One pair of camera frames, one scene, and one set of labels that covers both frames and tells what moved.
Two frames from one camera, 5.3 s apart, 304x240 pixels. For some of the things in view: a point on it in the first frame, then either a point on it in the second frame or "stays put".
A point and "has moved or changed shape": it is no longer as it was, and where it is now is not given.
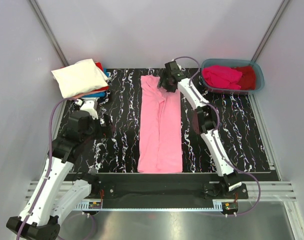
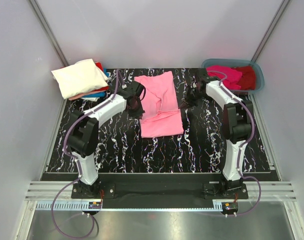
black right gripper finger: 161,83 to 184,105
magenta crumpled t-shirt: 222,77 stays put
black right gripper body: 165,77 to 194,94
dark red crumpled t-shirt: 248,80 stays put
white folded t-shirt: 80,78 stays put
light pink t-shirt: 160,137 has moved or changed shape
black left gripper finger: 109,128 to 140,89
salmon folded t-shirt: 76,97 stays put
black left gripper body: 95,131 to 137,105
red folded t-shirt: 105,88 stays put
